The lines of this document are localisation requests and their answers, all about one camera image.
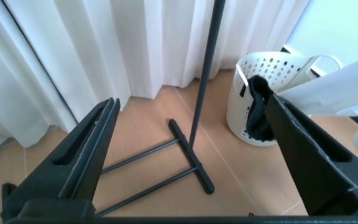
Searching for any white garment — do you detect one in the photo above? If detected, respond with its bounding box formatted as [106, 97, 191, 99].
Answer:
[277, 42, 358, 164]

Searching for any beige curtain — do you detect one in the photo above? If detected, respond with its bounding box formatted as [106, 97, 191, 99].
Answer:
[0, 0, 310, 157]

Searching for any white laundry basket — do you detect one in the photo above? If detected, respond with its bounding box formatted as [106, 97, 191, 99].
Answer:
[226, 51, 344, 147]

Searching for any black garment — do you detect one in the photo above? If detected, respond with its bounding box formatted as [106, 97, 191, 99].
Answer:
[246, 75, 276, 142]

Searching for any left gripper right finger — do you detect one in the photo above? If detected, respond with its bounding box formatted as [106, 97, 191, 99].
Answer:
[265, 94, 358, 216]

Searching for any black clothes rack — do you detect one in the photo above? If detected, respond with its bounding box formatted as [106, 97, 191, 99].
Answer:
[0, 0, 226, 222]

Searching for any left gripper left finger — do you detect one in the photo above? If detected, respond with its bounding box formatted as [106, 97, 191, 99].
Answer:
[6, 97, 121, 218]

